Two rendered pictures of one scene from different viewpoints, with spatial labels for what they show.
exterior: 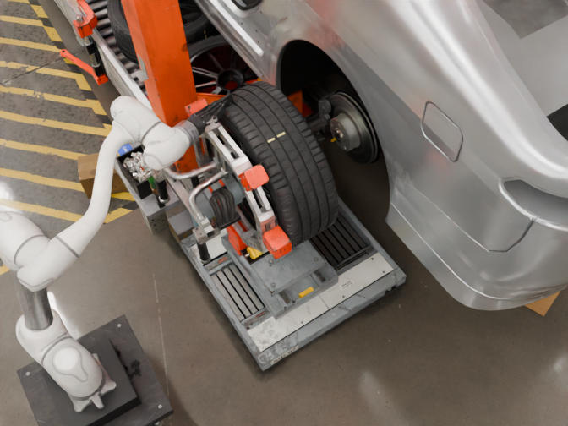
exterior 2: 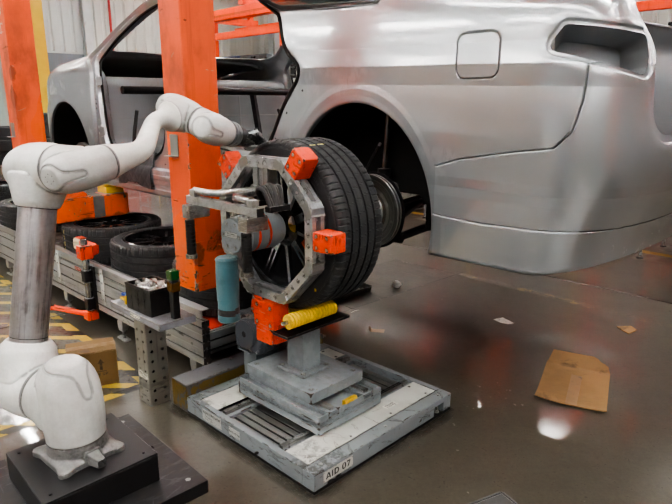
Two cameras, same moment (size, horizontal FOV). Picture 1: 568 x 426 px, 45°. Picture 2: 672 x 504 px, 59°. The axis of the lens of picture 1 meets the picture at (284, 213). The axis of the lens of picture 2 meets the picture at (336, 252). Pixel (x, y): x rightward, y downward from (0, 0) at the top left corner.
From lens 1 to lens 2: 1.92 m
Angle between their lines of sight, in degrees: 44
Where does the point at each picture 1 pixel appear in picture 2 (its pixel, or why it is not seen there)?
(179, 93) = (207, 174)
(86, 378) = (90, 395)
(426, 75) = (452, 15)
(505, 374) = (601, 457)
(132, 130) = (180, 106)
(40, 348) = (24, 370)
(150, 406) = (172, 481)
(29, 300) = (30, 271)
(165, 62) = not seen: hidden behind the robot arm
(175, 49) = not seen: hidden behind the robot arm
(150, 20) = (192, 74)
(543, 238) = (603, 88)
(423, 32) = not seen: outside the picture
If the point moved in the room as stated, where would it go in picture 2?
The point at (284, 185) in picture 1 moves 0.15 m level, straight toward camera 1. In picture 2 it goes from (332, 174) to (343, 179)
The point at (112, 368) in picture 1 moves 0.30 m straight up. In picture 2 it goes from (118, 434) to (108, 337)
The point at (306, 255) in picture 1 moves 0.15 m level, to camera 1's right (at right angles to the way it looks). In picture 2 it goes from (341, 369) to (374, 365)
